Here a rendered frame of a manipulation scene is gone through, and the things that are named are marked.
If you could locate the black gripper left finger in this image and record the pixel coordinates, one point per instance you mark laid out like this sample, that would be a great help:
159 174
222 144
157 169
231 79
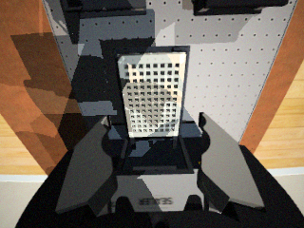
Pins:
80 186

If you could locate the white well plate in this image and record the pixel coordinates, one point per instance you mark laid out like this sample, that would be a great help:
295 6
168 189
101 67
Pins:
152 89

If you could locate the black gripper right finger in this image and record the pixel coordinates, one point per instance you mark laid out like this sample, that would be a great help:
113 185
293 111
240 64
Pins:
234 183

